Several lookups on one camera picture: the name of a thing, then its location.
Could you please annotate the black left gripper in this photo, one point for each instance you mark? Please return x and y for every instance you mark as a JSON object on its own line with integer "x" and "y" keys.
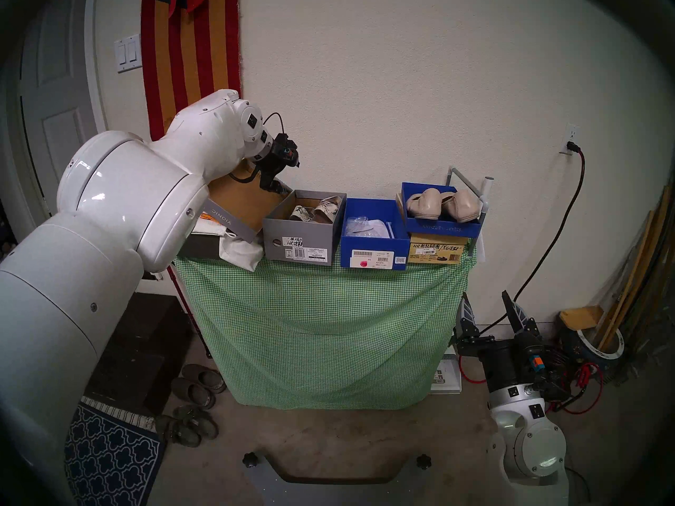
{"x": 279, "y": 157}

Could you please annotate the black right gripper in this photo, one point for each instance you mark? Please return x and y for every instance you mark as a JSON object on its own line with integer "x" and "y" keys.
{"x": 511, "y": 362}

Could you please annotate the grey Vionic shoe box lid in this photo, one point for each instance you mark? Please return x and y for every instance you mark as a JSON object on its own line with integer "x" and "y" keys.
{"x": 240, "y": 199}

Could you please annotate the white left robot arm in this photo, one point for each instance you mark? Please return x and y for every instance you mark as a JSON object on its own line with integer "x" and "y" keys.
{"x": 105, "y": 220}

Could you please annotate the grey cardboard shoe box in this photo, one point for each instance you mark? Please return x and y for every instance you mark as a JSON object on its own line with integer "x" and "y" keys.
{"x": 300, "y": 241}

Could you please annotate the white flat box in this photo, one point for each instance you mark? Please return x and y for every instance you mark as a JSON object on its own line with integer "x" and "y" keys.
{"x": 448, "y": 378}

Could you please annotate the tan cardboard shoe box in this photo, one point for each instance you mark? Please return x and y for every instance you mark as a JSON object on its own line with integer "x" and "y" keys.
{"x": 435, "y": 252}

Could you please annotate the dark brown shoe box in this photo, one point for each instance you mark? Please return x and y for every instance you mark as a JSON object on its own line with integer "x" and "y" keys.
{"x": 200, "y": 247}

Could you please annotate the blue shoe box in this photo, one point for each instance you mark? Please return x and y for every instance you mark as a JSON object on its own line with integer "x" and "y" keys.
{"x": 374, "y": 245}

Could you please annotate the blue shoe box lid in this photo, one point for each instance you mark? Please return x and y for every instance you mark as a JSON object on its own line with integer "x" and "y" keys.
{"x": 440, "y": 228}

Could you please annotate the beige ballet flat shoe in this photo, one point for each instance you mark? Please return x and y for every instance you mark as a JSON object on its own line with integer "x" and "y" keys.
{"x": 461, "y": 207}
{"x": 424, "y": 204}

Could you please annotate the white cloth dust bag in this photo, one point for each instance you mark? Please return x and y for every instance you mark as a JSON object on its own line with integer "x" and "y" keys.
{"x": 242, "y": 252}

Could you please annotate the yellow padded envelope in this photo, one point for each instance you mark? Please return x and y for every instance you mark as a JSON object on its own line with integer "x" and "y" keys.
{"x": 580, "y": 318}

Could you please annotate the clear plastic bag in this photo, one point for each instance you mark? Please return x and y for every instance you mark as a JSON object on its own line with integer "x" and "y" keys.
{"x": 366, "y": 227}

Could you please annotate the blue bucket with white rim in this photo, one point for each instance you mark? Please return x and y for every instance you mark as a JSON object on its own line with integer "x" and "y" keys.
{"x": 606, "y": 352}

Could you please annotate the green checkered tablecloth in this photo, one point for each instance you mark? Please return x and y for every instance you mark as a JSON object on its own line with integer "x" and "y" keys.
{"x": 316, "y": 326}

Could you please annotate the red walking cane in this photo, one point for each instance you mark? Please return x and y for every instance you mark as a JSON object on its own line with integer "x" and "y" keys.
{"x": 182, "y": 299}

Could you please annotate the black base knob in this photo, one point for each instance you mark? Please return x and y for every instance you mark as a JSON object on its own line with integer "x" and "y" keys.
{"x": 423, "y": 461}
{"x": 250, "y": 460}

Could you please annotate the bundle of wooden sticks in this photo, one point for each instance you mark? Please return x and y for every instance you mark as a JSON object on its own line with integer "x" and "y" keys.
{"x": 640, "y": 268}

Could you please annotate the dark brown wooden steps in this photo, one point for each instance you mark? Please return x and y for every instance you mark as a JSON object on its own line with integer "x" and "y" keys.
{"x": 153, "y": 341}

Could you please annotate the brown slipper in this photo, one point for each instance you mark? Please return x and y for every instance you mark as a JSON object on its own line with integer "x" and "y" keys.
{"x": 192, "y": 393}
{"x": 205, "y": 378}

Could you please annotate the white panel door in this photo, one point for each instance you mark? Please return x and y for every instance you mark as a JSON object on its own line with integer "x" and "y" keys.
{"x": 58, "y": 88}

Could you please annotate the blue white patterned rug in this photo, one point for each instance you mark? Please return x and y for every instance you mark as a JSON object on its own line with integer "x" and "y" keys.
{"x": 116, "y": 457}

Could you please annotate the red yellow striped wall flag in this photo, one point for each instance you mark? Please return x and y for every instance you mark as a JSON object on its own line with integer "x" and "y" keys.
{"x": 179, "y": 46}

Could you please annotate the white wall outlet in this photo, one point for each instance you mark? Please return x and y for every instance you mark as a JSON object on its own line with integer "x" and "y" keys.
{"x": 569, "y": 133}

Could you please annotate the white light switch plate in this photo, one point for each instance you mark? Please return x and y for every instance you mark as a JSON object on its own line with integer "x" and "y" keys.
{"x": 128, "y": 53}

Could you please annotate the white door frame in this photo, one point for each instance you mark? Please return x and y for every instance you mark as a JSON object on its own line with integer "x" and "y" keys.
{"x": 97, "y": 62}

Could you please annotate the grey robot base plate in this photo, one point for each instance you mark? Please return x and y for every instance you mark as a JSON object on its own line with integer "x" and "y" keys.
{"x": 337, "y": 492}

